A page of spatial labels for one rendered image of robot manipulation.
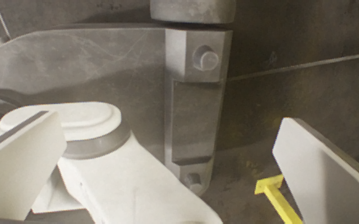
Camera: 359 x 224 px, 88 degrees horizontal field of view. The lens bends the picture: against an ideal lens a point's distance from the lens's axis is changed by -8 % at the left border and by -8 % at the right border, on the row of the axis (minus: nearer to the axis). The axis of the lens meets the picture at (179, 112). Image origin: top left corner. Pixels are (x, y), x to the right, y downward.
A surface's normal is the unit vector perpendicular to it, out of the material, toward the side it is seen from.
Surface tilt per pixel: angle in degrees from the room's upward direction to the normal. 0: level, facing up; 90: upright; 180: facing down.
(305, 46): 0
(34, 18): 0
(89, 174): 90
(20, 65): 0
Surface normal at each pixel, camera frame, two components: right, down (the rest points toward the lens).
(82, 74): 0.20, 0.47
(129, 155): 0.04, -0.88
